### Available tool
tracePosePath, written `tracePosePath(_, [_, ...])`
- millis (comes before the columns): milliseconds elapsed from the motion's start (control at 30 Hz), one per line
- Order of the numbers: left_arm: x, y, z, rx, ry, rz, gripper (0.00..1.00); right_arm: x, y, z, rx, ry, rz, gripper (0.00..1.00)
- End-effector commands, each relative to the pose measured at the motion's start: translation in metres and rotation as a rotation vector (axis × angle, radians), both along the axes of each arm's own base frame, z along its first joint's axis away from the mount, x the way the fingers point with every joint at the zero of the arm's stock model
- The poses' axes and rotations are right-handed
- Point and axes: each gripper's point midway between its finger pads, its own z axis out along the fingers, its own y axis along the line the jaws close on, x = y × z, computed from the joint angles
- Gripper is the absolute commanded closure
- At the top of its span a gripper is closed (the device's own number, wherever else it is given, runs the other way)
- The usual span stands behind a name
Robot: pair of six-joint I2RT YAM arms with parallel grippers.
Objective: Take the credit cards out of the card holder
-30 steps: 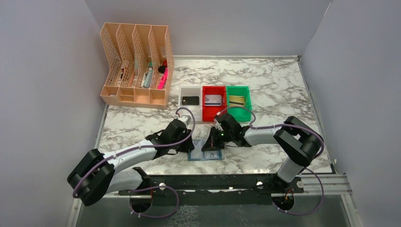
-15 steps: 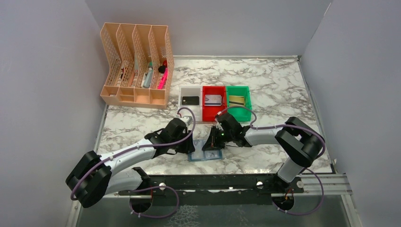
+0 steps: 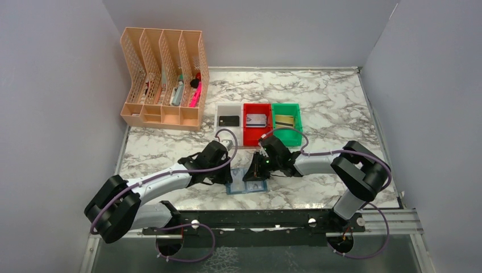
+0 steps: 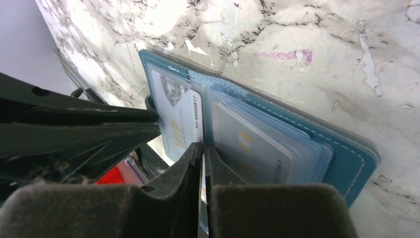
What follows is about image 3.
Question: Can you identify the green plastic bin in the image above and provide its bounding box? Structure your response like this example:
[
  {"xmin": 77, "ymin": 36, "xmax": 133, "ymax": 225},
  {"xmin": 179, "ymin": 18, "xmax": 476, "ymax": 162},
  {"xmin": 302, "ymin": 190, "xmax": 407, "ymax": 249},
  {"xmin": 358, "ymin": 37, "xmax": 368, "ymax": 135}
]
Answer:
[{"xmin": 271, "ymin": 104, "xmax": 303, "ymax": 147}]

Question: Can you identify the red plastic bin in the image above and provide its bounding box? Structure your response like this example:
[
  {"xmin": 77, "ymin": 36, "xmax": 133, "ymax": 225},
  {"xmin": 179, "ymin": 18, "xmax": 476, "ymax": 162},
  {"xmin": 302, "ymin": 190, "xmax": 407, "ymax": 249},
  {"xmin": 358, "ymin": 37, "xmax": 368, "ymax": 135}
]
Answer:
[{"xmin": 243, "ymin": 104, "xmax": 273, "ymax": 147}]

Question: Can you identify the pink highlighter pen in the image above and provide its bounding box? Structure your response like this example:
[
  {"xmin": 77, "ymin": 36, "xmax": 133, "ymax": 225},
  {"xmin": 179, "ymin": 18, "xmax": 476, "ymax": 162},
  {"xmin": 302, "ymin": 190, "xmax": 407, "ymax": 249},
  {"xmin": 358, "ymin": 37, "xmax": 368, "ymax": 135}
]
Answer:
[{"xmin": 189, "ymin": 81, "xmax": 202, "ymax": 107}]

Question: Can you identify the black binder clip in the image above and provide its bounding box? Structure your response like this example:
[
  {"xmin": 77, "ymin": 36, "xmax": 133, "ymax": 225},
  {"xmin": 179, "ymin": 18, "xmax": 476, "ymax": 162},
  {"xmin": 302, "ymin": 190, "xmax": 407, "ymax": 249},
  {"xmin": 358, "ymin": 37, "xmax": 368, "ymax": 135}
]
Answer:
[{"xmin": 190, "ymin": 78, "xmax": 201, "ymax": 89}]

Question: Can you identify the purple cable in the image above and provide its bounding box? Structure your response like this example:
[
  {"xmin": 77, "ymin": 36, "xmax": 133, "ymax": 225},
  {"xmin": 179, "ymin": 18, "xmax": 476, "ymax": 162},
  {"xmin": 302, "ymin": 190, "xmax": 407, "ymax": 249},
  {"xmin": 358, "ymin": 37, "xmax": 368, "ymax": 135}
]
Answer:
[
  {"xmin": 257, "ymin": 127, "xmax": 393, "ymax": 260},
  {"xmin": 90, "ymin": 129, "xmax": 239, "ymax": 263}
]

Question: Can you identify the black credit card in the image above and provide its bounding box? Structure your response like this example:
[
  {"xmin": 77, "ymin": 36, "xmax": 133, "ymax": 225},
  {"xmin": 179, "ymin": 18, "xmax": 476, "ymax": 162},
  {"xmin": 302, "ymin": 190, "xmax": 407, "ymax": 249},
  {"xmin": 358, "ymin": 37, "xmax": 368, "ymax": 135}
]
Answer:
[{"xmin": 218, "ymin": 115, "xmax": 240, "ymax": 127}]

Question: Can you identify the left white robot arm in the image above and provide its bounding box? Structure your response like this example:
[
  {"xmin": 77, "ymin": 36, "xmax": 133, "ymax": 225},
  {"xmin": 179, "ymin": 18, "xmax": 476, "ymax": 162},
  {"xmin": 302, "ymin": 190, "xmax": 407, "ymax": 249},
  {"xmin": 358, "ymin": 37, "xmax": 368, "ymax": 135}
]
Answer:
[{"xmin": 84, "ymin": 139, "xmax": 237, "ymax": 243}]

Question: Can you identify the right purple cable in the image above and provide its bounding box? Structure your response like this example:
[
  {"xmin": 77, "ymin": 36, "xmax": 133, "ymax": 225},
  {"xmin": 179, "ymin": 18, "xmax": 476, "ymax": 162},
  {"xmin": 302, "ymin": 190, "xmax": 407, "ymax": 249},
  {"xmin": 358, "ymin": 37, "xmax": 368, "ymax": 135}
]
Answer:
[{"xmin": 257, "ymin": 127, "xmax": 393, "ymax": 260}]

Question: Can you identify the gold credit card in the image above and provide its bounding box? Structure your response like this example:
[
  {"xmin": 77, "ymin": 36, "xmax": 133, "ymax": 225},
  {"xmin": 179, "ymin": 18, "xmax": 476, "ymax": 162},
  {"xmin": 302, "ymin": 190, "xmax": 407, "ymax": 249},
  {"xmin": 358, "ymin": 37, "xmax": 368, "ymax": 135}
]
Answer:
[{"xmin": 275, "ymin": 115, "xmax": 295, "ymax": 128}]

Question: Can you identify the white plastic bin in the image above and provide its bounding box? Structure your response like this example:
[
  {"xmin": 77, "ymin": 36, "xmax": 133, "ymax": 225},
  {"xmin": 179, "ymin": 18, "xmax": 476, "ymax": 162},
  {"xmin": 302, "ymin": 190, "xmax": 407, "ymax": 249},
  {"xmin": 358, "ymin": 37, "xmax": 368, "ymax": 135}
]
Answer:
[{"xmin": 214, "ymin": 104, "xmax": 244, "ymax": 148}]

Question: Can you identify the grey credit card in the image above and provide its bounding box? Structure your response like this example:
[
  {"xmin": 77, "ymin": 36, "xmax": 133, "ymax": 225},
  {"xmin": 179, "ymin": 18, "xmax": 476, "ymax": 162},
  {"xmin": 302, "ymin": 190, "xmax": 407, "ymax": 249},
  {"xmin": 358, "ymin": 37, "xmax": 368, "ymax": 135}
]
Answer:
[{"xmin": 246, "ymin": 114, "xmax": 268, "ymax": 128}]

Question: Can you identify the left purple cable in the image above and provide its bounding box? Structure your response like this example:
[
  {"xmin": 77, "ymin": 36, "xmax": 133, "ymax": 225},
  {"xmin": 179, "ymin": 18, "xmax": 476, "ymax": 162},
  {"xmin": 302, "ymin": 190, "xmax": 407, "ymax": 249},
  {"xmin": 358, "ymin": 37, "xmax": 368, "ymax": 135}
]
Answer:
[{"xmin": 90, "ymin": 129, "xmax": 239, "ymax": 263}]

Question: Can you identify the blue leather card holder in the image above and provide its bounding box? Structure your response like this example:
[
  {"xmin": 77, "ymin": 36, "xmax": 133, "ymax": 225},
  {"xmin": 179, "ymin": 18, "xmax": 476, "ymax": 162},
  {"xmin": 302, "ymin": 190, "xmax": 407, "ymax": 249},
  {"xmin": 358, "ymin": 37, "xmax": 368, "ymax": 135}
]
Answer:
[{"xmin": 226, "ymin": 168, "xmax": 268, "ymax": 195}]

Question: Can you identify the teal grey stapler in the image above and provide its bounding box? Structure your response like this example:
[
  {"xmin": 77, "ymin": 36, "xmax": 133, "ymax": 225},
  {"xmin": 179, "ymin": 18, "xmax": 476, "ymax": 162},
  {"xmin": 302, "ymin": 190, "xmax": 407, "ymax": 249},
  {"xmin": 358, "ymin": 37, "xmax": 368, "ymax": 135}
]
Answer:
[{"xmin": 169, "ymin": 75, "xmax": 185, "ymax": 106}]

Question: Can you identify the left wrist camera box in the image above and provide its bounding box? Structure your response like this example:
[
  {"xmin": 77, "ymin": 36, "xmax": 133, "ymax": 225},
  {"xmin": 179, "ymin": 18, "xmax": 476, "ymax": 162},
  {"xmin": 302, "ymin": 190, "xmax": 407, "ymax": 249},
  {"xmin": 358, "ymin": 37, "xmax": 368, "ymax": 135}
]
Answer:
[{"xmin": 219, "ymin": 139, "xmax": 234, "ymax": 151}]

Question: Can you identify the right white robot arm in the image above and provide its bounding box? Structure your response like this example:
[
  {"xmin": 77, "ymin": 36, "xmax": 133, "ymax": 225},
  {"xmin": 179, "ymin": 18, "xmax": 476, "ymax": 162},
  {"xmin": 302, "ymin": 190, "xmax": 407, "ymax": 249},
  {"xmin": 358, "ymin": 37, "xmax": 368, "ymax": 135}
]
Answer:
[{"xmin": 243, "ymin": 135, "xmax": 392, "ymax": 221}]

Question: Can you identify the peach plastic file organizer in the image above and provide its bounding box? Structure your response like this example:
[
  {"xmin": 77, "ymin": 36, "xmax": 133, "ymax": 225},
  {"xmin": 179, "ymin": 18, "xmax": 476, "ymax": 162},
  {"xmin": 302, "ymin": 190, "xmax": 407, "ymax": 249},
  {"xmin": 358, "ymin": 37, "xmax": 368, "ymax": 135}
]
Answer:
[{"xmin": 120, "ymin": 27, "xmax": 210, "ymax": 131}]

